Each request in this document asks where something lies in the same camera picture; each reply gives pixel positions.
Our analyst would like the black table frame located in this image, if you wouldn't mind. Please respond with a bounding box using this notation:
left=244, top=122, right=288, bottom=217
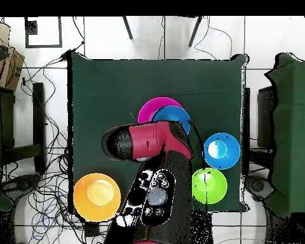
left=0, top=82, right=47, bottom=173

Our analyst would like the pink plastic bowl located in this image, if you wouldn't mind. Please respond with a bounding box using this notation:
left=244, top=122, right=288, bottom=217
left=137, top=97, right=184, bottom=125

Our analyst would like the grey chair base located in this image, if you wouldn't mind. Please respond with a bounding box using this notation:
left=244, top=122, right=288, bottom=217
left=245, top=175, right=274, bottom=202

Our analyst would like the dark green table cloth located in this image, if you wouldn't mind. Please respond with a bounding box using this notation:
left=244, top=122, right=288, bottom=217
left=70, top=51, right=247, bottom=214

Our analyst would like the black box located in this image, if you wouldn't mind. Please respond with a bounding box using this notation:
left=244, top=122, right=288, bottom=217
left=257, top=86, right=276, bottom=151

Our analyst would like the orange plastic bowl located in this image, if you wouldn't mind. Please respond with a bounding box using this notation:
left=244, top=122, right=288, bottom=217
left=72, top=173, right=122, bottom=222

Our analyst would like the black stand leg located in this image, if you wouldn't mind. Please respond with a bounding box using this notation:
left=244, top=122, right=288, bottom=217
left=187, top=16, right=204, bottom=48
left=121, top=16, right=133, bottom=41

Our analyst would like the large blue plastic bowl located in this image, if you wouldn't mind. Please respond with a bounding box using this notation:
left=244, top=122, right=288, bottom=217
left=152, top=105, right=192, bottom=135
left=202, top=132, right=241, bottom=170

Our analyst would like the green plastic bowl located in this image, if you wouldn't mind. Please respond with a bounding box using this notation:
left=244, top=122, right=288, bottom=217
left=191, top=167, right=228, bottom=205

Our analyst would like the grey stand base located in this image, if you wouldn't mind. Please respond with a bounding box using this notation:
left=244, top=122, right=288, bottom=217
left=1, top=173, right=41, bottom=201

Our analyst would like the cardboard box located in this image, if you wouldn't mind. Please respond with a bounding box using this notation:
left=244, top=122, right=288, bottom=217
left=0, top=21, right=25, bottom=92

